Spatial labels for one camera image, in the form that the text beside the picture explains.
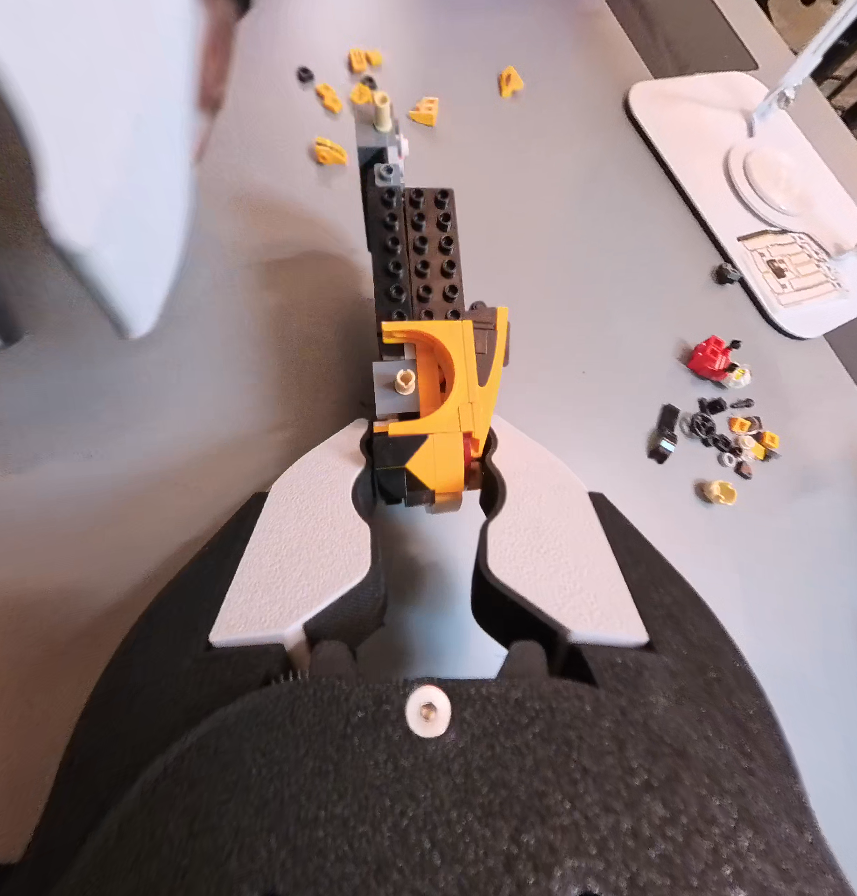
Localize pile of small lego parts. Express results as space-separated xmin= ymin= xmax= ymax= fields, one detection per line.
xmin=681 ymin=396 xmax=782 ymax=480

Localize lego sticker sheet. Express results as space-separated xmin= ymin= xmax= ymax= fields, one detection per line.
xmin=736 ymin=227 xmax=849 ymax=309

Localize orange lego pieces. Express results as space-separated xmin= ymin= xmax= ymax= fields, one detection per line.
xmin=312 ymin=48 xmax=526 ymax=167

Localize black lego arch piece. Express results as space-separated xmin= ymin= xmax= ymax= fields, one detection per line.
xmin=647 ymin=405 xmax=681 ymax=464

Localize red lego seat piece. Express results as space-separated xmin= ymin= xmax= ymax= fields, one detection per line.
xmin=686 ymin=335 xmax=750 ymax=387

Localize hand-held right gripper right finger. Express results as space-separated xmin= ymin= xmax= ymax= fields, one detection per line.
xmin=470 ymin=419 xmax=650 ymax=649

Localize white stand base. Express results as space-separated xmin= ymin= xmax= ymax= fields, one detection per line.
xmin=625 ymin=70 xmax=857 ymax=341

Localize yellow black lego car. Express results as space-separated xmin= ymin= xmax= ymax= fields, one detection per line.
xmin=355 ymin=92 xmax=512 ymax=515

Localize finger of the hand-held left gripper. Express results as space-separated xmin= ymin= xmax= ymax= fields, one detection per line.
xmin=0 ymin=0 xmax=202 ymax=341

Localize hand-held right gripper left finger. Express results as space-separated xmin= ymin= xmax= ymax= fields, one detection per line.
xmin=208 ymin=419 xmax=388 ymax=649

